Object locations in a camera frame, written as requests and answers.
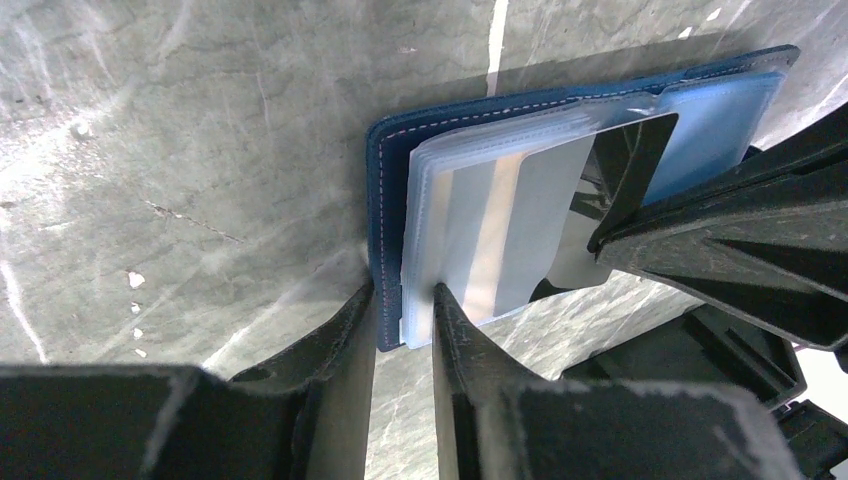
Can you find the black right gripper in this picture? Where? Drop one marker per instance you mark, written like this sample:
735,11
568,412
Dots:
774,256

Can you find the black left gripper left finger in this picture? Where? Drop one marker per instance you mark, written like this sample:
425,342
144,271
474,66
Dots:
301,414

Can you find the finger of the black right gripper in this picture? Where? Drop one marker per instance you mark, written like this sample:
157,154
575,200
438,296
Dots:
810,149

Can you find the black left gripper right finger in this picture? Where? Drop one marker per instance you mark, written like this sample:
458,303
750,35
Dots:
497,419

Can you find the blue leather card holder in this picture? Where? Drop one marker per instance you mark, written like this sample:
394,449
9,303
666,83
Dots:
421,165

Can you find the black credit card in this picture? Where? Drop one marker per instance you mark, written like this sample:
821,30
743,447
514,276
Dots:
618,171

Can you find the gold card in holder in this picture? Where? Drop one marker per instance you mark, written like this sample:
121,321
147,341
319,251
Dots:
495,262

